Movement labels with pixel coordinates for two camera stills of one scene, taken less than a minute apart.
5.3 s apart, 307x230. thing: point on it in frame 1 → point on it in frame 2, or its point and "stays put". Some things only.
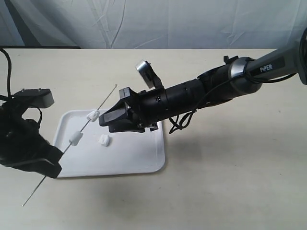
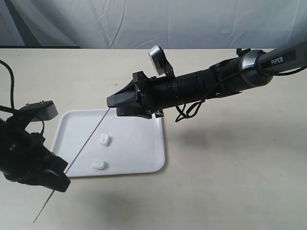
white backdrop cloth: [154, 24] stays put
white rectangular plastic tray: [89, 149] stays put
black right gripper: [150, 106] → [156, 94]
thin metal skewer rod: [82, 129] → [53, 190]
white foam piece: [76, 138] → [99, 164]
